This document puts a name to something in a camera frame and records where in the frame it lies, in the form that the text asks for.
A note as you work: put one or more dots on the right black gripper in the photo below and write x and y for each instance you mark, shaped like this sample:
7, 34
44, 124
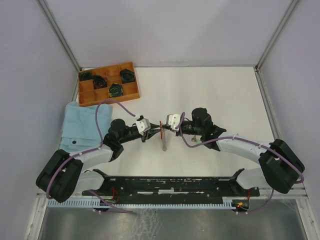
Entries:
168, 127

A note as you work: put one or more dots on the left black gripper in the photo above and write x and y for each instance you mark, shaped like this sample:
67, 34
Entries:
149, 133

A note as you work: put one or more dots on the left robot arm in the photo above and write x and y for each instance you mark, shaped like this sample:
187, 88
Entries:
66, 174

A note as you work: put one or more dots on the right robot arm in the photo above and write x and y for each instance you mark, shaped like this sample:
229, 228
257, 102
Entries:
279, 167

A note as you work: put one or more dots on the green tag key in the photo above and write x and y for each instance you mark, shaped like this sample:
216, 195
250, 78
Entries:
195, 140

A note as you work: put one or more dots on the black coil with green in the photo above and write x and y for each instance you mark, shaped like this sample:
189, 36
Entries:
115, 90

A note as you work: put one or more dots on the wooden compartment tray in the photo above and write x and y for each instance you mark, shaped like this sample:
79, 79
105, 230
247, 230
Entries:
88, 96

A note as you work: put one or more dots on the black coil top right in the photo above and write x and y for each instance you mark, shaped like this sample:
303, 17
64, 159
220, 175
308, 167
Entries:
127, 76

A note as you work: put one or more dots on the light blue cloth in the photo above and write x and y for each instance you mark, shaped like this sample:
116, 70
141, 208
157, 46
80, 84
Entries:
83, 127

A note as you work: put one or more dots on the black coil top left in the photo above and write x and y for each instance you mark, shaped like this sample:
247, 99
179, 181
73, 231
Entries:
84, 76

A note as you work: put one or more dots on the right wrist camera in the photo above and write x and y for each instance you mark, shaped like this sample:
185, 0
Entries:
173, 120

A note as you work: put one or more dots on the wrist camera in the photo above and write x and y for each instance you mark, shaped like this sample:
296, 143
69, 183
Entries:
142, 124
173, 120

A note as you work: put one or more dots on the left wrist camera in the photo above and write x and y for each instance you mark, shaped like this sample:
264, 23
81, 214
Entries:
142, 124

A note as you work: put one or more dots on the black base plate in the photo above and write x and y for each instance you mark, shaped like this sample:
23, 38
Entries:
165, 190

